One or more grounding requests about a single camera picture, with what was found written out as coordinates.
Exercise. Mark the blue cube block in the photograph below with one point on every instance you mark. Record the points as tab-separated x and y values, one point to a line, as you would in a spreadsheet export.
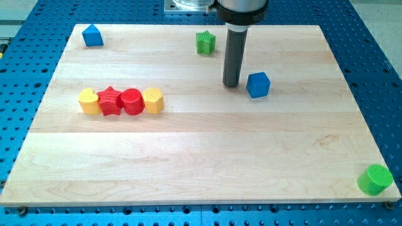
258	85

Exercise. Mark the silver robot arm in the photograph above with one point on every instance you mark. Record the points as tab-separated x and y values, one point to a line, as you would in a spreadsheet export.
239	15

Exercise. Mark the yellow hexagon block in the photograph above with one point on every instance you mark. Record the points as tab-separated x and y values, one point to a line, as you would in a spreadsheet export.
153	100

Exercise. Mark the light wooden board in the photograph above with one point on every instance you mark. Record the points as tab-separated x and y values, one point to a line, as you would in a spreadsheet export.
305	142

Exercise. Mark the red cylinder block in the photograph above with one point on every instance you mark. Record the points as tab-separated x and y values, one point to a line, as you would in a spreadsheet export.
132	101

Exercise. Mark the green star block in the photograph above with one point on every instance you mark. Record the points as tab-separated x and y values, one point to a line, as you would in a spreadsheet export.
205	43

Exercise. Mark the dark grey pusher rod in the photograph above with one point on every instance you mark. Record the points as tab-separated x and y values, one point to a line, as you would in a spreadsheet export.
234	52

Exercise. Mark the red star block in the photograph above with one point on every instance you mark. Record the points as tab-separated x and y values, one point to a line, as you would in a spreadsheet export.
110	101

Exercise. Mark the yellow heart block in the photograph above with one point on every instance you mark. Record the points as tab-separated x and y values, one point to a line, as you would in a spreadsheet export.
89	102

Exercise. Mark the blue perforated metal table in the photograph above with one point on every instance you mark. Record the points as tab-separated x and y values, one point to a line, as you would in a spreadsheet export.
31	58

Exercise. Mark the green cylinder block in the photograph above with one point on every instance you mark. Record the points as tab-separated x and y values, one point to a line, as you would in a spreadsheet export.
374	179

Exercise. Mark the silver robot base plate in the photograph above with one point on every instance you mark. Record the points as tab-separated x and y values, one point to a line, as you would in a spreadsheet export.
180	6

